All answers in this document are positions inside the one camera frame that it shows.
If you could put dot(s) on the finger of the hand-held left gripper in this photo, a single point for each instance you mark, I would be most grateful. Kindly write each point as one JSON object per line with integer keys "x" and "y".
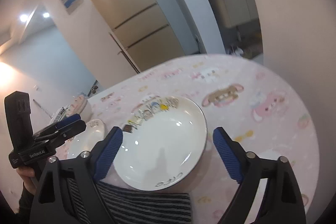
{"x": 68, "y": 130}
{"x": 67, "y": 120}

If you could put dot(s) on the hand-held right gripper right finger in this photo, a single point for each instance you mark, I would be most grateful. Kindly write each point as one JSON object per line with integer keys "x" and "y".
{"x": 227, "y": 155}

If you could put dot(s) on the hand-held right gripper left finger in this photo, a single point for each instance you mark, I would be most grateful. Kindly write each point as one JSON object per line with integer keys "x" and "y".
{"x": 109, "y": 154}

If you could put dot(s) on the white plate with dark rim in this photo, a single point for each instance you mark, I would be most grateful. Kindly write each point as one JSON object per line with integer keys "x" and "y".
{"x": 162, "y": 145}

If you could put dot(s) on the person's left forearm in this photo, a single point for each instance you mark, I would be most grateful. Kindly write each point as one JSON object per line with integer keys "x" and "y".
{"x": 25, "y": 205}

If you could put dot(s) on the person's left hand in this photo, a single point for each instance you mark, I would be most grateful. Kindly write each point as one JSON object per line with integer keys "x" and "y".
{"x": 27, "y": 176}

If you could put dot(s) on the pile of boxes and clutter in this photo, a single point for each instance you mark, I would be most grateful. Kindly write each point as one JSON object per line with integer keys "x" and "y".
{"x": 61, "y": 113}

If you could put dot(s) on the pink bowl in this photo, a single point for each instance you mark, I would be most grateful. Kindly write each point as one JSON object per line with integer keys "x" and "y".
{"x": 81, "y": 108}

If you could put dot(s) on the small white dish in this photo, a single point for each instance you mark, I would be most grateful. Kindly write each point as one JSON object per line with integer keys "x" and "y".
{"x": 89, "y": 134}

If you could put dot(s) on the pink cartoon print tablecloth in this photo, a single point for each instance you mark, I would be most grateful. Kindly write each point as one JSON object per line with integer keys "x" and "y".
{"x": 249, "y": 113}

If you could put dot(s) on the grey striped cloth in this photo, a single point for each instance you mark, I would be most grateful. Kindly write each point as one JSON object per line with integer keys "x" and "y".
{"x": 147, "y": 205}

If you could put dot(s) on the round ceiling light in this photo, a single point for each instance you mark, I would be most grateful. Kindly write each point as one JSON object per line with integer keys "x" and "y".
{"x": 46, "y": 14}
{"x": 24, "y": 17}

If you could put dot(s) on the beige refrigerator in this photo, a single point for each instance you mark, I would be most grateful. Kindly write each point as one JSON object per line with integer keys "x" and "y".
{"x": 136, "y": 16}

